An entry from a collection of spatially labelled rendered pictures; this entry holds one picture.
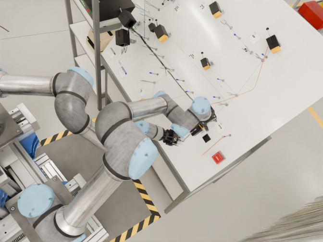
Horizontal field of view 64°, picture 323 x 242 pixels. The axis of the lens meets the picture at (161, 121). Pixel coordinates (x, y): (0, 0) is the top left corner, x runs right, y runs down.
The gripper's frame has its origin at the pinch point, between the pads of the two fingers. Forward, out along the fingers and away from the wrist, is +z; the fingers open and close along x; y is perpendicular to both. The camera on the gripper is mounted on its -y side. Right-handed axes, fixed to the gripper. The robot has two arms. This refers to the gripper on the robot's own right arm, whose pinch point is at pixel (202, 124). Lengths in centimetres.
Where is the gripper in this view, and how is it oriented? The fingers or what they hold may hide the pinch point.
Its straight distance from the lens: 141.4
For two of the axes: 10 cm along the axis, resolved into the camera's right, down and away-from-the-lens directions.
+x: -4.9, -8.1, 3.1
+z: 2.2, 2.2, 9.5
